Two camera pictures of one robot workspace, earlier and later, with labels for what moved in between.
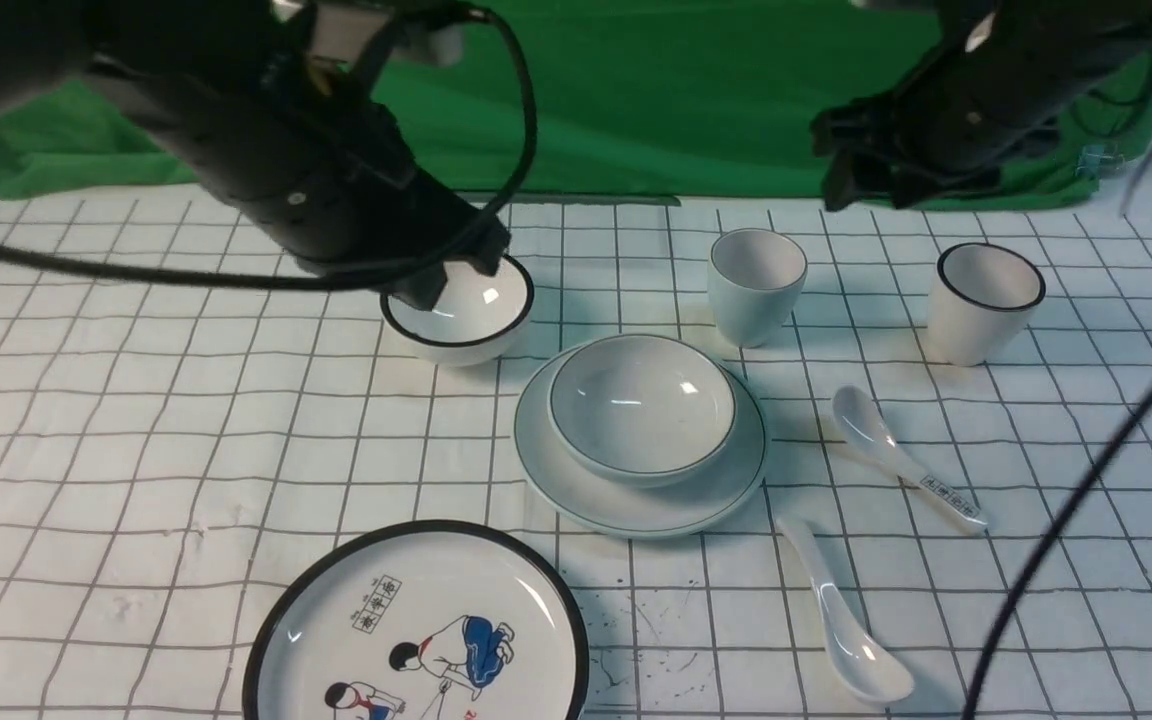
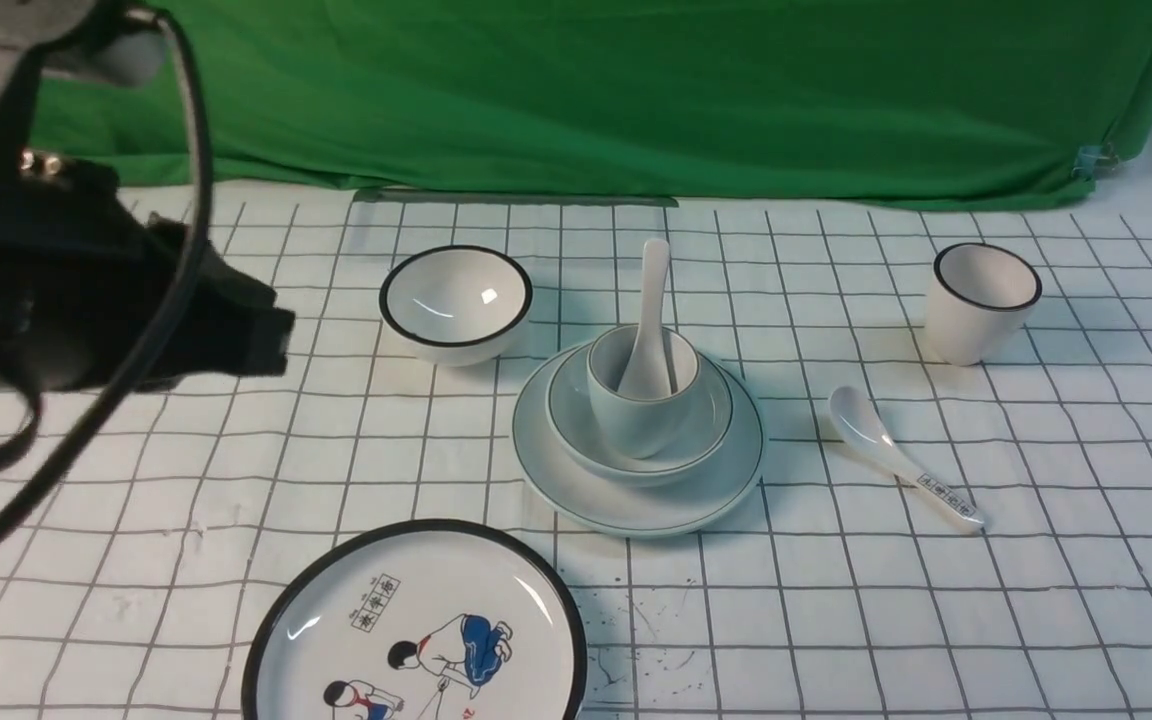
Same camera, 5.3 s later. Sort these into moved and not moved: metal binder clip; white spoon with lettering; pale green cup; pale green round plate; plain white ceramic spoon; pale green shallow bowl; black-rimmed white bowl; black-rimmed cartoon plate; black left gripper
Moved: pale green cup; black left gripper; plain white ceramic spoon
Not moved: pale green shallow bowl; black-rimmed cartoon plate; white spoon with lettering; metal binder clip; black-rimmed white bowl; pale green round plate
